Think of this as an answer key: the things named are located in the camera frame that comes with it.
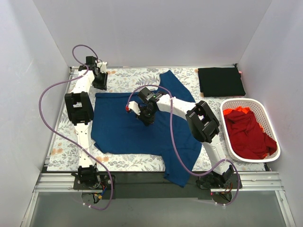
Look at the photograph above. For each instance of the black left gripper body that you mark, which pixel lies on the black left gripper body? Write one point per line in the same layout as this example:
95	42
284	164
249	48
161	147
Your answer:
100	80

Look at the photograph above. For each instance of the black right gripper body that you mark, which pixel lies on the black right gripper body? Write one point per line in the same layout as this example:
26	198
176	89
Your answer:
145	116

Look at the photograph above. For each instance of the blue t shirt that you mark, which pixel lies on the blue t shirt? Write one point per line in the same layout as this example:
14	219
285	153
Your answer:
117	132

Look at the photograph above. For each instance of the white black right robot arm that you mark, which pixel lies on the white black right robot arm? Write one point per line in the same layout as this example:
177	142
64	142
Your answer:
203	125

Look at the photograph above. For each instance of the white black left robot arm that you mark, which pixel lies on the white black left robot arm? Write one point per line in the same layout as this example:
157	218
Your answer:
81	113

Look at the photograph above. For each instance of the folded black t shirt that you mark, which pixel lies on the folded black t shirt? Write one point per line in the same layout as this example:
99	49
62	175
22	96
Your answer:
220	82

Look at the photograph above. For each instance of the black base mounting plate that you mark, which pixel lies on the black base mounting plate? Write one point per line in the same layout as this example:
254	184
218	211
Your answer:
153	185

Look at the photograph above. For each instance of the floral patterned table mat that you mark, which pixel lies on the floral patterned table mat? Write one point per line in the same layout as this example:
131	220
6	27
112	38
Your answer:
63	155

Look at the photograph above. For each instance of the orange t shirt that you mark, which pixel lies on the orange t shirt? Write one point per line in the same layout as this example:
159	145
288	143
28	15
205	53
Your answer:
241	109

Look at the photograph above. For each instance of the red t shirt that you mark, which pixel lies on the red t shirt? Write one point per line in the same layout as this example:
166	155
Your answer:
251	134

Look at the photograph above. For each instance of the white perforated laundry basket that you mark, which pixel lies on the white perforated laundry basket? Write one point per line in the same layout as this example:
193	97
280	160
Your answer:
261	116

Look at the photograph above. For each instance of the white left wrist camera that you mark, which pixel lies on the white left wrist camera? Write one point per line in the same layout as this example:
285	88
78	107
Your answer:
102	65

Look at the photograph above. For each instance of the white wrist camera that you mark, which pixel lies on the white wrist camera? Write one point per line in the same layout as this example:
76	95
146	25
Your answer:
102	65
133	107

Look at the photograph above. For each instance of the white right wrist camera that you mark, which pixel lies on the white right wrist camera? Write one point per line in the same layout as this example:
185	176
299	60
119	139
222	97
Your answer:
133	107

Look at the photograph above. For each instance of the aluminium frame rail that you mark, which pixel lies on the aluminium frame rail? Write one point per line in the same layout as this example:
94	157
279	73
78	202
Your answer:
250	181

